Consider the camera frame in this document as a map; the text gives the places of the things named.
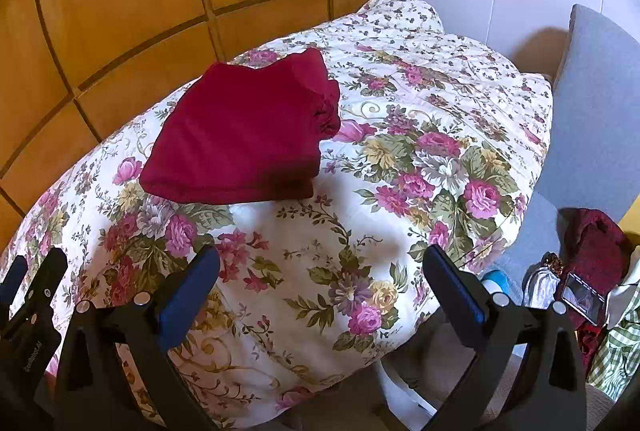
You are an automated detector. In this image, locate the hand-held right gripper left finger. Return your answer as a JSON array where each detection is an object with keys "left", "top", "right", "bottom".
[{"left": 52, "top": 245, "right": 221, "bottom": 431}]

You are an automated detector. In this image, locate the floral blanket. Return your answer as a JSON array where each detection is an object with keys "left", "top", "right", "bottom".
[{"left": 0, "top": 0, "right": 556, "bottom": 429}]

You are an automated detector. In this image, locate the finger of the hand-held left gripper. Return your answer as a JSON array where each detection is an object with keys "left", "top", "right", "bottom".
[
  {"left": 0, "top": 256, "right": 28, "bottom": 312},
  {"left": 5, "top": 247, "right": 68, "bottom": 342}
]

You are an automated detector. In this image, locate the silver white cloth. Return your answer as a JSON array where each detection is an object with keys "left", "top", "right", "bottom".
[{"left": 522, "top": 261, "right": 563, "bottom": 309}]

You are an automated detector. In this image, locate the dark red knit garment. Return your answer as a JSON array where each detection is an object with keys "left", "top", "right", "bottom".
[{"left": 560, "top": 208, "right": 633, "bottom": 362}]

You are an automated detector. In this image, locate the black smartphone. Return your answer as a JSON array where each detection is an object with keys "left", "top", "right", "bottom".
[{"left": 561, "top": 273, "right": 608, "bottom": 326}]

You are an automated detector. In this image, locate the dark red sweater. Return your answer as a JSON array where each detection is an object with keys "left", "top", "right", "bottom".
[{"left": 139, "top": 47, "right": 342, "bottom": 206}]

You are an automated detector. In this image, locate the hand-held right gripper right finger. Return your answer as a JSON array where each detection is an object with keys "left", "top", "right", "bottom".
[{"left": 422, "top": 243, "right": 588, "bottom": 431}]

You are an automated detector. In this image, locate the yellow cloth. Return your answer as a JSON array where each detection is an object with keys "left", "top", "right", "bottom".
[{"left": 619, "top": 211, "right": 640, "bottom": 257}]

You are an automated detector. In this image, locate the grey chair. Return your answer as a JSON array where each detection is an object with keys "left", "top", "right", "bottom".
[{"left": 480, "top": 3, "right": 640, "bottom": 292}]

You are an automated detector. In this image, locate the light blue round object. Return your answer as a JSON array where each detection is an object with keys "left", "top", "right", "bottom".
[{"left": 482, "top": 268, "right": 511, "bottom": 297}]

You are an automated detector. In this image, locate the green checked cloth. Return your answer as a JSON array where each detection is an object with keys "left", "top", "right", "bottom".
[{"left": 587, "top": 296, "right": 640, "bottom": 402}]

